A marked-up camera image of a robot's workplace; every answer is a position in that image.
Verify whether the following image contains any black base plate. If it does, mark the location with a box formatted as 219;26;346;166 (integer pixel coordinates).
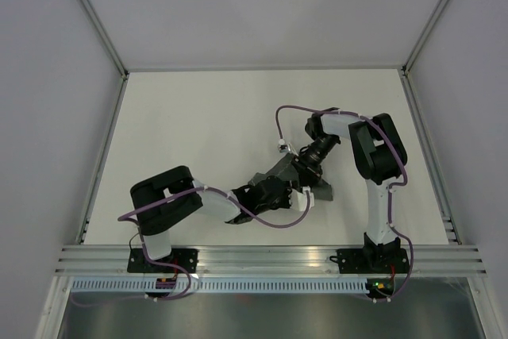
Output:
337;248;410;275
127;248;198;274

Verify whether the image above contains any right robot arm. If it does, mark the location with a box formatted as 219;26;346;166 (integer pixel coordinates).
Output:
291;108;410;274

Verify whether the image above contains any right side aluminium rail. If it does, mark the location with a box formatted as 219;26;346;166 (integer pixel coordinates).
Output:
398;67;463;245

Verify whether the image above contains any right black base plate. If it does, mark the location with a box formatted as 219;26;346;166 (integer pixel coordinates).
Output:
337;248;410;275

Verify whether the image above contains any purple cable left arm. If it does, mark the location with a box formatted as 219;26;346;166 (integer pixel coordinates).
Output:
71;190;313;308

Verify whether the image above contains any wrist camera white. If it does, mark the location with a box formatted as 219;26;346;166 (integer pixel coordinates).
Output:
278;138;294;154
290;187;315;212

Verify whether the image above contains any aluminium front rail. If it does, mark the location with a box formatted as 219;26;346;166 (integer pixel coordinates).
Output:
54;245;487;277

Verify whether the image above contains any white slotted cable duct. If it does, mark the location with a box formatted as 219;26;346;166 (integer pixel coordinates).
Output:
71;276;368;295

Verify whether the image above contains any grey cloth napkin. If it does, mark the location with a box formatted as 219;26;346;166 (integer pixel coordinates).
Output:
248;154;333;202

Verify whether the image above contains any left aluminium frame post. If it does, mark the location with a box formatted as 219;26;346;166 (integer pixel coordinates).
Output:
77;0;129;79

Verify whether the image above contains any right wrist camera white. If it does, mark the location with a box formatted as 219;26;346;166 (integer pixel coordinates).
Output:
278;138;294;154

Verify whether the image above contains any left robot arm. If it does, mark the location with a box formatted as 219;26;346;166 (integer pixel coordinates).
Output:
130;166;294;272

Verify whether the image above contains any right aluminium frame post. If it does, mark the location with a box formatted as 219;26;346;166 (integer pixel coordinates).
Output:
400;0;452;77

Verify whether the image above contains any aluminium frame post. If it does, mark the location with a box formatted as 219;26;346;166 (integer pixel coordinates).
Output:
400;0;452;77
77;0;129;79

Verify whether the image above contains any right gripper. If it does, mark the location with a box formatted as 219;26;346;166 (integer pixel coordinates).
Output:
291;133;339;190

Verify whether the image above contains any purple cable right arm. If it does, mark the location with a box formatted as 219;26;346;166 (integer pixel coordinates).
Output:
275;104;416;304

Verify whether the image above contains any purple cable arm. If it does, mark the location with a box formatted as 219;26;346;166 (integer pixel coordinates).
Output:
71;190;313;308
275;104;416;304

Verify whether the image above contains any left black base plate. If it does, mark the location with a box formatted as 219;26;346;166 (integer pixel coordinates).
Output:
127;248;198;274

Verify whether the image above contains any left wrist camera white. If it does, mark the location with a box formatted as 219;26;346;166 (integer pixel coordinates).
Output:
290;187;315;212

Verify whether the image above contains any left side aluminium rail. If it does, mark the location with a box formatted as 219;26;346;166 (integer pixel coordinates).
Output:
72;72;129;245

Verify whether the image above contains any aluminium rail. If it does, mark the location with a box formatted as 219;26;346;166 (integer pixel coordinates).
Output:
54;245;487;277
398;67;463;245
72;72;129;245

